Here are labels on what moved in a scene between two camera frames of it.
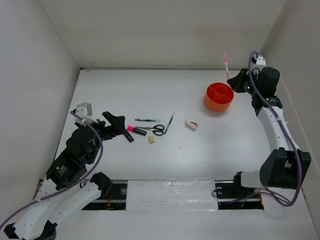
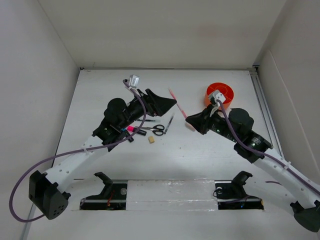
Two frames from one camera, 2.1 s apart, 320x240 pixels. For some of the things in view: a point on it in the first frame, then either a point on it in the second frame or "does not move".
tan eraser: (151, 139) does not move
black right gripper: (236, 82) -> (201, 121)
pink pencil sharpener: (192, 125) does not move
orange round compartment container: (218, 96) does not move
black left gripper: (117, 127) -> (156, 105)
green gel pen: (147, 120) does not move
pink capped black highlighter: (132, 129) does not move
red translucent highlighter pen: (227, 70) -> (183, 111)
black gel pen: (169, 122) does not move
